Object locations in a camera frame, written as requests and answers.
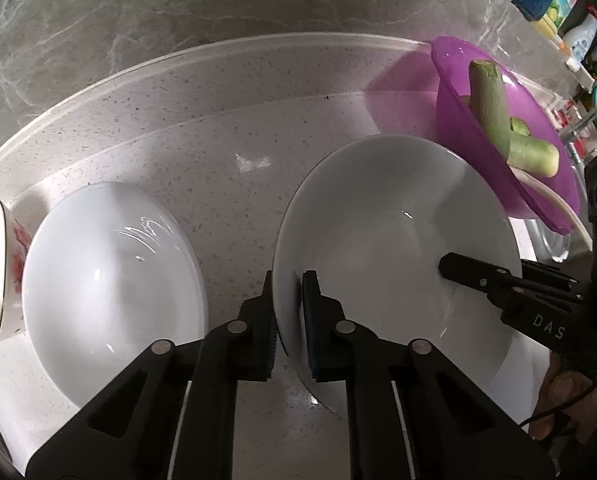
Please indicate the stainless steel sink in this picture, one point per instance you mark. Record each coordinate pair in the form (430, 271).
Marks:
(553, 246)

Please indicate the white spray bottle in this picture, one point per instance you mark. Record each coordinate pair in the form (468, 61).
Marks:
(581, 40)

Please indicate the small dark rimmed bowl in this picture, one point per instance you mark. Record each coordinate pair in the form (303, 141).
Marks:
(11, 270)

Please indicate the short green gourd piece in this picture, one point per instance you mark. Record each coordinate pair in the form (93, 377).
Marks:
(534, 157)

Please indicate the purple plastic basin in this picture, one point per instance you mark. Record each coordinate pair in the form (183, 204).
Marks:
(453, 105)

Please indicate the long green gourd piece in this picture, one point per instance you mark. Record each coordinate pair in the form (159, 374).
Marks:
(488, 105)

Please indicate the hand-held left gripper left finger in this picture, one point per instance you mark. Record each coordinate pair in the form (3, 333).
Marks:
(271, 345)

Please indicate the person's right hand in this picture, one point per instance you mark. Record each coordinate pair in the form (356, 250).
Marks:
(563, 392)

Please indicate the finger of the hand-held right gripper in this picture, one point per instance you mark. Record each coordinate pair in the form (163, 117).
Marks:
(471, 270)

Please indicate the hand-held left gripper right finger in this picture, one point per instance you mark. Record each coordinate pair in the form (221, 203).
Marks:
(311, 332)

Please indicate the yellow detergent bottle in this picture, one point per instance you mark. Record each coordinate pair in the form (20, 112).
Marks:
(562, 6)

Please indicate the large white bowl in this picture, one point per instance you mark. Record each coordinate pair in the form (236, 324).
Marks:
(393, 230)

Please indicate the chrome faucet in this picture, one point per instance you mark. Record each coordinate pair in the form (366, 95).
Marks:
(586, 121)

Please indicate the medium white bowl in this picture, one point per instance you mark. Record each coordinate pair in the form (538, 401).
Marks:
(108, 285)

